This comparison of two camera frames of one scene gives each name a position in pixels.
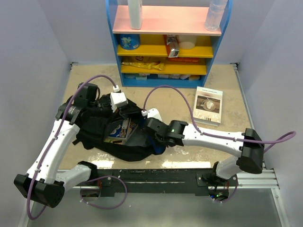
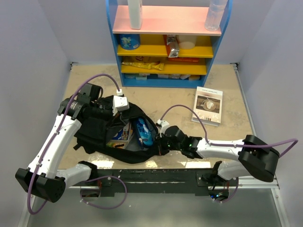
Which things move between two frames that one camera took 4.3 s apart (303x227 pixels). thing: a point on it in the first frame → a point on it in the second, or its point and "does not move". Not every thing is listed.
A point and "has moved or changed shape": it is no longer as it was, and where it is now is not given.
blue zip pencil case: x=158 y=149 has moved or changed shape
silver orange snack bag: x=172 y=40 does not move
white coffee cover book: x=208 y=106 does not move
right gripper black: x=159 y=120 → x=161 y=151
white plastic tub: x=187 y=42 does not move
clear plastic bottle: x=214 y=14 does not move
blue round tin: x=129 y=41 does not move
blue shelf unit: x=173 y=49 does not move
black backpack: x=121 y=133 has moved or changed shape
